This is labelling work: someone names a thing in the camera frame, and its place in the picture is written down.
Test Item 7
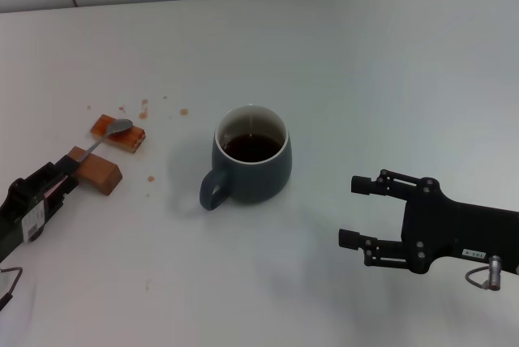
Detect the pink handled metal spoon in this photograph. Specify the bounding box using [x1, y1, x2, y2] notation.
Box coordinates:
[46, 118, 134, 199]

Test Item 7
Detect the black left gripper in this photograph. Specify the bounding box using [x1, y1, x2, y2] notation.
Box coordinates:
[0, 155, 80, 263]

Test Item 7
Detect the right arm plug cable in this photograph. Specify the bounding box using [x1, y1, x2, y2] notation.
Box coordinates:
[465, 255, 504, 292]

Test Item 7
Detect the arm plug cable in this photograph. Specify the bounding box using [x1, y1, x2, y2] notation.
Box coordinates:
[465, 255, 504, 292]
[0, 266, 24, 307]

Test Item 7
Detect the left arm plug cable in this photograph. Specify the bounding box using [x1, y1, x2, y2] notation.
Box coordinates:
[0, 266, 24, 307]

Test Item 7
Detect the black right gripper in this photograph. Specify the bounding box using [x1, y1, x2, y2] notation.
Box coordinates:
[338, 169, 519, 275]

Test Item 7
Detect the grey ceramic cup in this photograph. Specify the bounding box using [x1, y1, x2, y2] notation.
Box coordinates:
[199, 104, 293, 212]

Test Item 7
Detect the brown wooden spoon rest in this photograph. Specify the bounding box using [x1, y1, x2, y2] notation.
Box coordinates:
[66, 145, 123, 196]

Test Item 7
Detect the orange grooved wooden block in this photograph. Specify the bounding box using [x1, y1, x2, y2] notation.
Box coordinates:
[89, 114, 147, 155]

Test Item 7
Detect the dark coffee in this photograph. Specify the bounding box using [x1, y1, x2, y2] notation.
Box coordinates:
[223, 133, 284, 164]

